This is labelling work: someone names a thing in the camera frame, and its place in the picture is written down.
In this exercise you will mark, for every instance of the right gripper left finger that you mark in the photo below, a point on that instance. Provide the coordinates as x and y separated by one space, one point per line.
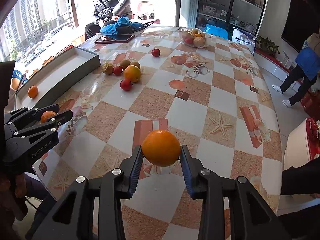
72 216

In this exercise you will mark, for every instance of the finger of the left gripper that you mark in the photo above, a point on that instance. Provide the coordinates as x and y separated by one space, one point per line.
25 116
15 133

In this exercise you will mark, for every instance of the small orange mandarin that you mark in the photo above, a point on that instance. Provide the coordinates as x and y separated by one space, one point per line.
47 115

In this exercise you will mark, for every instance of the wrinkled yellow passion fruit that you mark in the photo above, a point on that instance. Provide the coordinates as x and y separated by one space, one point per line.
107 68

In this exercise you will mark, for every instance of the large orange fruit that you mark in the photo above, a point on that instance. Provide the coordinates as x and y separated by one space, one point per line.
161 148

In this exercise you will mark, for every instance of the orange mandarin in box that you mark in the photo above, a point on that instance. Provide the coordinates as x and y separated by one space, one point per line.
33 92

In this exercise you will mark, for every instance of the grey shallow cardboard box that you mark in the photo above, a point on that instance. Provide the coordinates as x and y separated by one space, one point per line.
57 76

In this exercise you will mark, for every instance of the white round side table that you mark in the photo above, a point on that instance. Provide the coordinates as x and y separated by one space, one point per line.
302 144

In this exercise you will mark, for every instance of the small red apple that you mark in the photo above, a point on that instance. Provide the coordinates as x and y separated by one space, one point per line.
117 71

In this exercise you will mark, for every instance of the brown-green pear left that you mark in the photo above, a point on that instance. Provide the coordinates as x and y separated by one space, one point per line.
124 63

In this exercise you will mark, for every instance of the brown-green pear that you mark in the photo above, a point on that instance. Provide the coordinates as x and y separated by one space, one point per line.
124 63
135 64

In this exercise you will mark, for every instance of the large yellow-orange orange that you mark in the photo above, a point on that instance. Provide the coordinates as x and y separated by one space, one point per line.
132 73

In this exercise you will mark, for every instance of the black tablet red case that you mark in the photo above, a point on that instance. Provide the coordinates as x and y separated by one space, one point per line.
111 39

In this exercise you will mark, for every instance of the brown-green pear right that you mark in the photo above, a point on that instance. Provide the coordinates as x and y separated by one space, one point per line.
135 64

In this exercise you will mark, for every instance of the blue cloth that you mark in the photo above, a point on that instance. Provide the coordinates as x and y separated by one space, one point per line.
110 29

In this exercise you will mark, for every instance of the lone red apple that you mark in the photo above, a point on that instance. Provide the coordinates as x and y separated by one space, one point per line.
156 52

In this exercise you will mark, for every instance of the seated person black jacket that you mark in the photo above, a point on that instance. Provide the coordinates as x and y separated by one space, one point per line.
107 12

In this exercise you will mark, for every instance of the standing person blue apron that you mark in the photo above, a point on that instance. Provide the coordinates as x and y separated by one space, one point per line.
307 68

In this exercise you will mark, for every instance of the glass fruit bowl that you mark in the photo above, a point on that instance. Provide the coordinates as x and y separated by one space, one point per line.
194 37

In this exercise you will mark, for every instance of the green potted plant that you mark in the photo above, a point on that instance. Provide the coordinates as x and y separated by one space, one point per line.
268 46

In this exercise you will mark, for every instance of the white printed bag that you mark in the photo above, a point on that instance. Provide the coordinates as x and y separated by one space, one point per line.
244 38

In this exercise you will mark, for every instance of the blue plastic stool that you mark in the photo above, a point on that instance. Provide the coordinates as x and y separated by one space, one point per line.
216 31

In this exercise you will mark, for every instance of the black television screen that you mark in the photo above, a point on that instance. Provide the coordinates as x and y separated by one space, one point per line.
302 21

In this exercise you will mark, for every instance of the glass display cabinet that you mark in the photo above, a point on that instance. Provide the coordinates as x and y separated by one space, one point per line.
246 15

